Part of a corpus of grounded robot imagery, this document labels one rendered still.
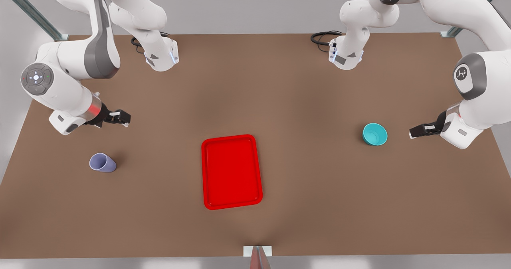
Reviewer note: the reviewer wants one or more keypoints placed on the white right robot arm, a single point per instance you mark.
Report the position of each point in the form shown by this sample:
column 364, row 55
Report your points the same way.
column 68, row 59

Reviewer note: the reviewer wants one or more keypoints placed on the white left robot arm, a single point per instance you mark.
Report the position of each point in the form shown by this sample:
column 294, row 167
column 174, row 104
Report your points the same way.
column 483, row 97

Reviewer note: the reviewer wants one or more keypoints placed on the teal bowl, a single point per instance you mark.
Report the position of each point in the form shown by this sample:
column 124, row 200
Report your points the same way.
column 375, row 135

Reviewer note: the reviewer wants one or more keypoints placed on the lavender cup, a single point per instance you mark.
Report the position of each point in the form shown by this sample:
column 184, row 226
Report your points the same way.
column 104, row 163

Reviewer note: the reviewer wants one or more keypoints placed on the red rectangular tray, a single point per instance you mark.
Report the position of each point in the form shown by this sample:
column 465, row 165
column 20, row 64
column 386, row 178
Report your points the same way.
column 232, row 172

